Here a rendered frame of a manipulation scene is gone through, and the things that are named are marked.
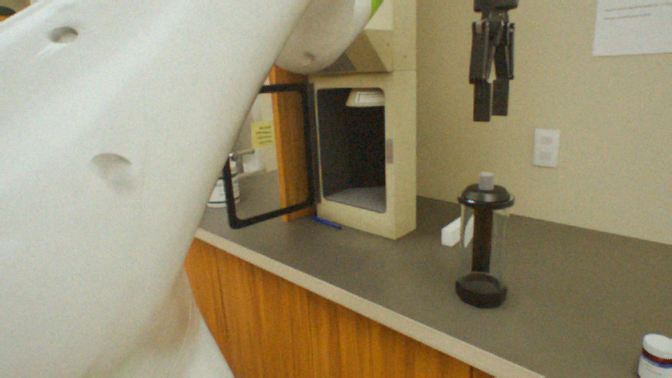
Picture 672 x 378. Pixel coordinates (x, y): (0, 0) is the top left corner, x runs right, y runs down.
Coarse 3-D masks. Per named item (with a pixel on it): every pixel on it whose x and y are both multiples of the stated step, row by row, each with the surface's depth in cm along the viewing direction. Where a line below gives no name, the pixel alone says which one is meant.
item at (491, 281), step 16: (464, 208) 81; (464, 224) 82; (480, 224) 79; (496, 224) 78; (464, 240) 82; (480, 240) 80; (496, 240) 79; (464, 256) 83; (480, 256) 81; (496, 256) 80; (464, 272) 84; (480, 272) 81; (496, 272) 81; (464, 288) 85; (480, 288) 82; (496, 288) 82
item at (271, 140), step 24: (264, 96) 116; (288, 96) 121; (264, 120) 118; (288, 120) 123; (240, 144) 114; (264, 144) 119; (288, 144) 124; (264, 168) 120; (288, 168) 126; (240, 192) 117; (264, 192) 122; (288, 192) 127; (240, 216) 118
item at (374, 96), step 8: (352, 88) 122; (360, 88) 118; (368, 88) 116; (376, 88) 116; (352, 96) 120; (360, 96) 117; (368, 96) 116; (376, 96) 116; (352, 104) 119; (360, 104) 117; (368, 104) 116; (376, 104) 115
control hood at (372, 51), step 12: (360, 36) 96; (372, 36) 97; (384, 36) 100; (348, 48) 102; (360, 48) 100; (372, 48) 98; (384, 48) 101; (360, 60) 104; (372, 60) 102; (384, 60) 102; (324, 72) 117; (336, 72) 114; (348, 72) 112; (360, 72) 109; (372, 72) 107
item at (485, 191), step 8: (480, 176) 80; (488, 176) 79; (472, 184) 84; (480, 184) 80; (488, 184) 79; (464, 192) 81; (472, 192) 79; (480, 192) 79; (488, 192) 78; (496, 192) 78; (504, 192) 78; (472, 200) 79; (480, 200) 78; (488, 200) 77; (496, 200) 77; (504, 200) 78
